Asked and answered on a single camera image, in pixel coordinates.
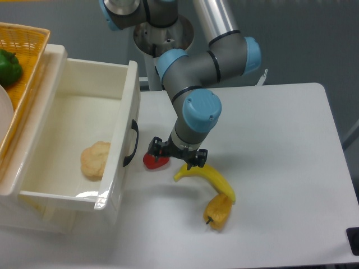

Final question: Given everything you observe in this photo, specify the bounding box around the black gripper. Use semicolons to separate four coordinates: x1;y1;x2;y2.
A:
148;137;208;170

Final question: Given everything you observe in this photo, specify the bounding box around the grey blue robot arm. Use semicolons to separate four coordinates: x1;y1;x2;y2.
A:
99;1;261;168

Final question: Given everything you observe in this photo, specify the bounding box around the white drawer cabinet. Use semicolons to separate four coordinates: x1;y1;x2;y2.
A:
1;44;75;233

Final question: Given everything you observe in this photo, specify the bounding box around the red bell pepper toy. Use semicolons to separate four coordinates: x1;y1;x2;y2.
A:
142;153;170;170

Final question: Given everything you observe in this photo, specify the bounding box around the yellow banana toy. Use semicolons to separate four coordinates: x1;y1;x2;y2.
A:
173;165;236;203

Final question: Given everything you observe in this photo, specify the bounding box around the orange bell pepper toy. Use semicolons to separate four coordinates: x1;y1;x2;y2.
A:
203;193;232;230

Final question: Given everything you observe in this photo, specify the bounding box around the cauliflower toy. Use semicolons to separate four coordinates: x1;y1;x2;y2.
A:
80;141;111;180

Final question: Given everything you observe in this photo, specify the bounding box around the white plate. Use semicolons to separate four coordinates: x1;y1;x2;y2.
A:
0;86;14;142

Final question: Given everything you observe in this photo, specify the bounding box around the green bell pepper toy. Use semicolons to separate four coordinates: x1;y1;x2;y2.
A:
1;49;23;87

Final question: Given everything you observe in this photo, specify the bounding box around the yellow woven basket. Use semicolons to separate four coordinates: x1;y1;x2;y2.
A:
1;22;50;160

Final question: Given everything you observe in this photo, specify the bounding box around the black object at table edge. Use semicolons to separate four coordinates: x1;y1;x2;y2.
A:
346;227;359;256

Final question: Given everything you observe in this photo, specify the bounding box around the black top drawer handle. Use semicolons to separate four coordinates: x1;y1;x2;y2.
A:
123;119;139;167

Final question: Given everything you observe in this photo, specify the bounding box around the white clamp bracket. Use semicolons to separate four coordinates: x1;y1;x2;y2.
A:
256;68;268;86

